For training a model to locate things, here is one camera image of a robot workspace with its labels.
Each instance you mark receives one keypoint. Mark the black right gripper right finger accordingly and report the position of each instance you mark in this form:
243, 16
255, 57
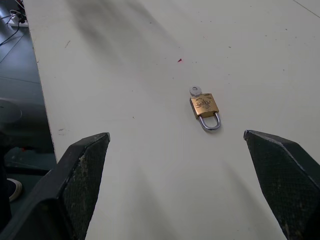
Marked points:
282, 180

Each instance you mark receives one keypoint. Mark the grey round base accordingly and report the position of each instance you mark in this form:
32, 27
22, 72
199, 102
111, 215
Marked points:
9, 110

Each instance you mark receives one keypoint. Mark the white power strip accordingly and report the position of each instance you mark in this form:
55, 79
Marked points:
16, 19

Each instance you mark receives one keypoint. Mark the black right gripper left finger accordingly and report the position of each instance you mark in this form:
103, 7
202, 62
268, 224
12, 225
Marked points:
75, 190

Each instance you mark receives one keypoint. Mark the brass padlock with steel shackle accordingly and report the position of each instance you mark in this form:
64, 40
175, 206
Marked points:
205, 107

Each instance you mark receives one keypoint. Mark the silver key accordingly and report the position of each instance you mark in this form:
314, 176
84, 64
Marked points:
195, 90

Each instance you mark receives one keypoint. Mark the dark shoe with white sole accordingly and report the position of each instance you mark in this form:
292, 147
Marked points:
13, 188

